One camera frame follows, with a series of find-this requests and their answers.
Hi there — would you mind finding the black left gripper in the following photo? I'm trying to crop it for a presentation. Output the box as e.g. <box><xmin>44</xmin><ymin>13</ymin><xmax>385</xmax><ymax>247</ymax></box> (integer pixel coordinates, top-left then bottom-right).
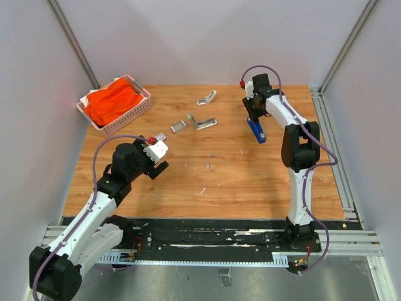
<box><xmin>128</xmin><ymin>135</ymin><xmax>168</xmax><ymax>181</ymax></box>

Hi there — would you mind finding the grey white stapler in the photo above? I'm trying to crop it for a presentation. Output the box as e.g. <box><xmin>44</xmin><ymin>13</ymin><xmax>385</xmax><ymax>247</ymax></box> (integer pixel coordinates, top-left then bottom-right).
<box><xmin>187</xmin><ymin>114</ymin><xmax>217</xmax><ymax>130</ymax></box>

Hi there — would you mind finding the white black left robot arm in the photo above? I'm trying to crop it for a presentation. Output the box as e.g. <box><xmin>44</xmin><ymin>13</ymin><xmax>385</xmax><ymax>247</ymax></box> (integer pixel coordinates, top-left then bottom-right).
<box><xmin>29</xmin><ymin>135</ymin><xmax>169</xmax><ymax>300</ymax></box>

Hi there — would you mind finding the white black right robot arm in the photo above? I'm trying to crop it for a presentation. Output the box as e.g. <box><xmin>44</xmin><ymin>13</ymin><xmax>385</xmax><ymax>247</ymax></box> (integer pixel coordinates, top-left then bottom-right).
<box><xmin>240</xmin><ymin>74</ymin><xmax>321</xmax><ymax>252</ymax></box>

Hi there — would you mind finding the orange cloth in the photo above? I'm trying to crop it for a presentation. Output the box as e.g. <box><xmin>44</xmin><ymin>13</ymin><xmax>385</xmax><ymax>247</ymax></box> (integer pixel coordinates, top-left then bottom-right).
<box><xmin>84</xmin><ymin>78</ymin><xmax>143</xmax><ymax>127</ymax></box>

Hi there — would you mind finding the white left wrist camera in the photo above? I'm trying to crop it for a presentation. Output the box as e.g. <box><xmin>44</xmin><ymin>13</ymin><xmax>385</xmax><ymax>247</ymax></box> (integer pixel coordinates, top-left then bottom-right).
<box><xmin>143</xmin><ymin>140</ymin><xmax>169</xmax><ymax>164</ymax></box>

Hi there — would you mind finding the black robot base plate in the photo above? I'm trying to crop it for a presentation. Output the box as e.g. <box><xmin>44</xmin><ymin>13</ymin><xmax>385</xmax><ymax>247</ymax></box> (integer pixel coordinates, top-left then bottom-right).
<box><xmin>59</xmin><ymin>216</ymin><xmax>336</xmax><ymax>261</ymax></box>

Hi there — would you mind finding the right aluminium frame post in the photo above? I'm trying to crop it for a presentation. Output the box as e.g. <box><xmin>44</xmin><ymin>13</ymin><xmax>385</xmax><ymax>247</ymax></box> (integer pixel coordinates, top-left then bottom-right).
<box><xmin>318</xmin><ymin>0</ymin><xmax>381</xmax><ymax>95</ymax></box>

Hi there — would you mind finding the aluminium frame post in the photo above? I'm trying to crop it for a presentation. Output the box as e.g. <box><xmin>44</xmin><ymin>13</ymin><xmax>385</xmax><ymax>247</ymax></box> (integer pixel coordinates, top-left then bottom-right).
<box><xmin>45</xmin><ymin>0</ymin><xmax>100</xmax><ymax>88</ymax></box>
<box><xmin>318</xmin><ymin>0</ymin><xmax>381</xmax><ymax>95</ymax></box>

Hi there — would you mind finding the grey slotted cable duct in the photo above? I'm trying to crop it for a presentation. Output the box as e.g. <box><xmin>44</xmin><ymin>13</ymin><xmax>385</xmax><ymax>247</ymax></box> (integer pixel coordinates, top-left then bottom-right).
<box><xmin>96</xmin><ymin>251</ymin><xmax>289</xmax><ymax>268</ymax></box>

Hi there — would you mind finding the left aluminium frame post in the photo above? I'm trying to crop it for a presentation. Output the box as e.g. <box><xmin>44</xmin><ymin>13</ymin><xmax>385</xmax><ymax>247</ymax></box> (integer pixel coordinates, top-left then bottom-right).
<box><xmin>45</xmin><ymin>0</ymin><xmax>100</xmax><ymax>88</ymax></box>

